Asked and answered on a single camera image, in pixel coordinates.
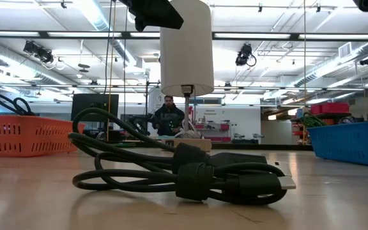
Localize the black beam with light strips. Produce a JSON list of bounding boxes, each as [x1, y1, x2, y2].
[[0, 30, 368, 42]]

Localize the white shelf with red bins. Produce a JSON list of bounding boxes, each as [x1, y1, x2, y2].
[[195, 121, 233, 143]]

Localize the blue plastic basket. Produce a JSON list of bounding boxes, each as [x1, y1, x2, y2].
[[307, 121, 368, 167]]

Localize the yellow hanging cord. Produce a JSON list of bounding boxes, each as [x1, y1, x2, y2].
[[106, 0, 117, 141], [302, 0, 307, 144]]

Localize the translucent lamp cord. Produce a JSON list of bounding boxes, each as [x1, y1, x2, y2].
[[174, 119, 204, 140]]

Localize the black aluminium table frame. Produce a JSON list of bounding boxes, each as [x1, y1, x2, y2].
[[119, 142, 314, 151]]

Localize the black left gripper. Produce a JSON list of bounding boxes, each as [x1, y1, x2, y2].
[[119, 0, 185, 32]]

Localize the orange plastic basket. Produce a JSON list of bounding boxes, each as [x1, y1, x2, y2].
[[0, 114, 86, 158]]

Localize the white shade wooden table lamp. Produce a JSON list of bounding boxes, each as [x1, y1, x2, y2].
[[160, 0, 215, 153]]

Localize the person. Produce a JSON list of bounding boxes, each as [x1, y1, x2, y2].
[[151, 95, 186, 137]]

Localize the silver ventilation duct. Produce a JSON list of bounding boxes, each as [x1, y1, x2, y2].
[[0, 38, 70, 86], [294, 41, 368, 89]]

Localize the red storage bins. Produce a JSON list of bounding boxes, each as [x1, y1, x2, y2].
[[310, 102, 351, 116]]

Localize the thick black USB cable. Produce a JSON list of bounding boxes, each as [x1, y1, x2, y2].
[[68, 107, 296, 206]]

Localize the purple braided USB cable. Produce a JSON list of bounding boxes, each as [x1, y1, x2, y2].
[[339, 115, 359, 125]]

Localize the black monitor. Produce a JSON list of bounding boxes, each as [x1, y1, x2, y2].
[[71, 93, 120, 122]]

